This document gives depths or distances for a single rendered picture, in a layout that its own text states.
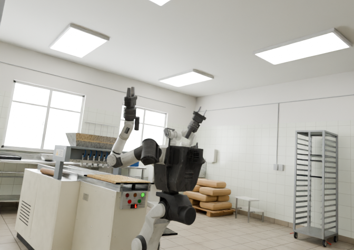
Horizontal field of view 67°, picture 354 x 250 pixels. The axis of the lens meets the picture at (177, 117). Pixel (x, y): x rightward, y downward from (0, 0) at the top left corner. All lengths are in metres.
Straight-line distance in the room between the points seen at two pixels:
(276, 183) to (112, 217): 4.40
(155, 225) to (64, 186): 1.23
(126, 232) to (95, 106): 4.27
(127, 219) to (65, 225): 0.75
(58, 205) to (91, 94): 3.84
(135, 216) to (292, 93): 4.62
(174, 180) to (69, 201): 1.46
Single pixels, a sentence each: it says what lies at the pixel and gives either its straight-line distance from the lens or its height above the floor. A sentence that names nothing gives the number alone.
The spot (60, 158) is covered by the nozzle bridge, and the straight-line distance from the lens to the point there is 2.96.
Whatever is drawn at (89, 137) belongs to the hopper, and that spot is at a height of 1.29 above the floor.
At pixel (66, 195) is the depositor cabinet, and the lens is 2.93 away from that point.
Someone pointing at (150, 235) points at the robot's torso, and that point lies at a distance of 2.02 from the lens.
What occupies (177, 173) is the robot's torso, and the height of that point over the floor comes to 1.06.
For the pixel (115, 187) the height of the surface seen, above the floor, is 0.87.
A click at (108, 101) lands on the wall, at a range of 6.52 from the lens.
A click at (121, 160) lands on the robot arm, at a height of 1.11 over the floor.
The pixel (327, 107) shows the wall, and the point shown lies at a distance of 5.88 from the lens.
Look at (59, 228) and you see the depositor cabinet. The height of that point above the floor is 0.40.
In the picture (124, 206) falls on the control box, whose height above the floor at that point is 0.72.
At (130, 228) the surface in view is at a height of 0.53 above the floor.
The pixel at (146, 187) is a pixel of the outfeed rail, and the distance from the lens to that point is 2.51.
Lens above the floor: 1.16
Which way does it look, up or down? 9 degrees up
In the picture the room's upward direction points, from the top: 5 degrees clockwise
